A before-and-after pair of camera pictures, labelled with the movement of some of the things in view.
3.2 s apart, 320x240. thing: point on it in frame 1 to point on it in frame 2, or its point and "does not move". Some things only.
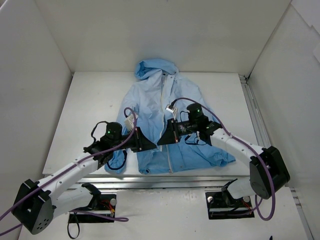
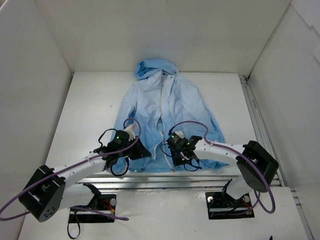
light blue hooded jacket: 159,93 does not move
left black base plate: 106,202 does not move
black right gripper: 175,130 to 178,158
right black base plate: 221,205 does not move
